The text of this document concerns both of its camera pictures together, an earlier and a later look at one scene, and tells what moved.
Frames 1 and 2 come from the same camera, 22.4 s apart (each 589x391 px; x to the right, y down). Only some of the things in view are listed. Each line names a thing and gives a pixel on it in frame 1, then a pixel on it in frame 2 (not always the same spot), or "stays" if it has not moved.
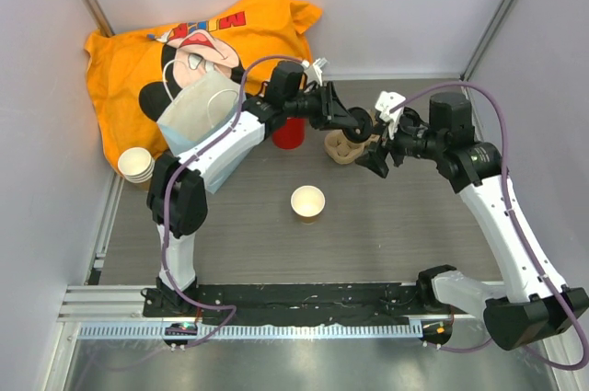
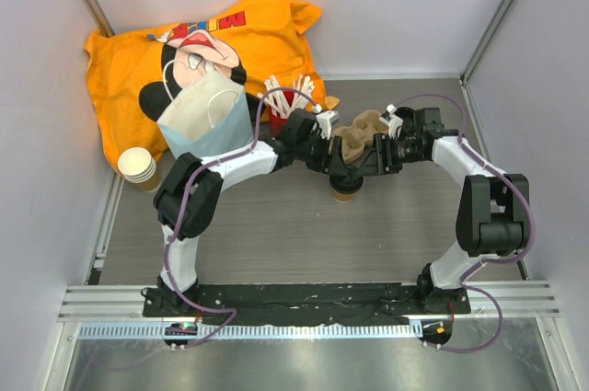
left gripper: (331, 114) -> (332, 164)
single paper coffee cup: (307, 201) -> (340, 197)
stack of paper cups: (136, 164) stays
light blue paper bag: (210, 109) stays
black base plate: (317, 301) stays
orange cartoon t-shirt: (133, 72) stays
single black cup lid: (363, 132) -> (345, 184)
